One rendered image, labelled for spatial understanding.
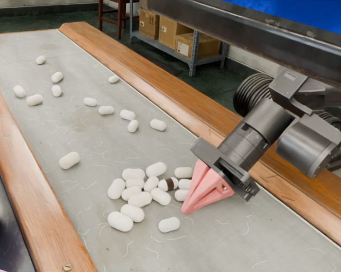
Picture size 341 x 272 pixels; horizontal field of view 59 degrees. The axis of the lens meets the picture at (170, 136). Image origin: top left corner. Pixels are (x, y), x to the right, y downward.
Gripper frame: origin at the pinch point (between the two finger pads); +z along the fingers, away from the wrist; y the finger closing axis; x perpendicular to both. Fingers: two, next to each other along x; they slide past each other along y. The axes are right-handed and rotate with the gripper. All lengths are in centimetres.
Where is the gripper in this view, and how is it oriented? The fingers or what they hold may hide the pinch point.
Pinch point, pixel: (187, 208)
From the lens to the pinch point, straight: 45.5
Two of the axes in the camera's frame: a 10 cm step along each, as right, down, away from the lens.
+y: 5.8, 4.9, -6.5
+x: 4.6, 4.7, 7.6
